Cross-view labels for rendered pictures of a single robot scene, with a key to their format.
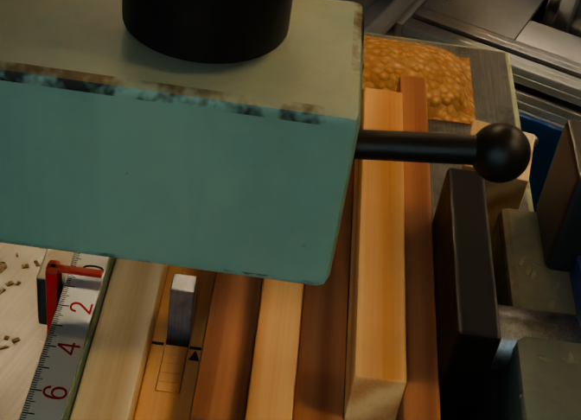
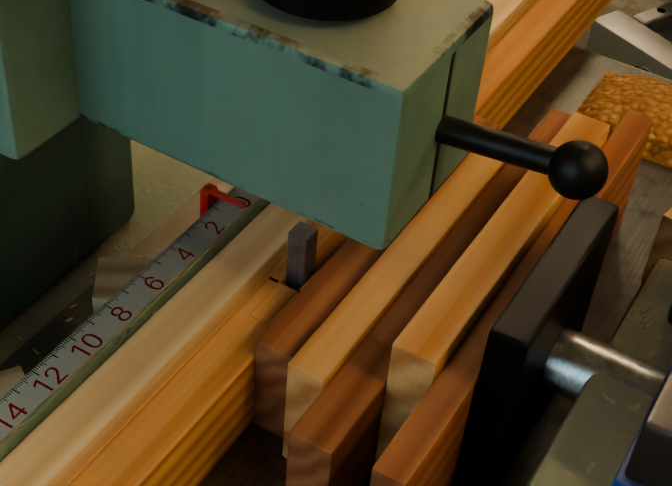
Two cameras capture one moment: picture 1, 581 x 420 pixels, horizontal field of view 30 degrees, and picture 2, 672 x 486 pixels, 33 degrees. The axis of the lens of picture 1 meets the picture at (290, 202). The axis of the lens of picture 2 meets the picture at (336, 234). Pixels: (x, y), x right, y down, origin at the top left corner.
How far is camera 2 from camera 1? 0.14 m
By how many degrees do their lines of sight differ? 22
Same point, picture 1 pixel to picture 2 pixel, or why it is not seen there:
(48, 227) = (170, 137)
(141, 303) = (270, 241)
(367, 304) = (444, 291)
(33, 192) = (159, 102)
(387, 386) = (420, 363)
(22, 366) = not seen: hidden behind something
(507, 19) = not seen: outside the picture
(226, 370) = (308, 314)
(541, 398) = (579, 430)
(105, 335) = (225, 256)
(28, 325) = not seen: hidden behind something
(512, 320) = (595, 354)
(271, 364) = (344, 320)
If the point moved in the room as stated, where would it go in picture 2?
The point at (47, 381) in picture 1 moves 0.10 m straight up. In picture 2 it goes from (153, 273) to (142, 56)
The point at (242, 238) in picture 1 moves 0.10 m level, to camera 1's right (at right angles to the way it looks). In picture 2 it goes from (313, 185) to (578, 307)
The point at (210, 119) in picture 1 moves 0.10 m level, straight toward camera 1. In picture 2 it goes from (285, 65) to (106, 243)
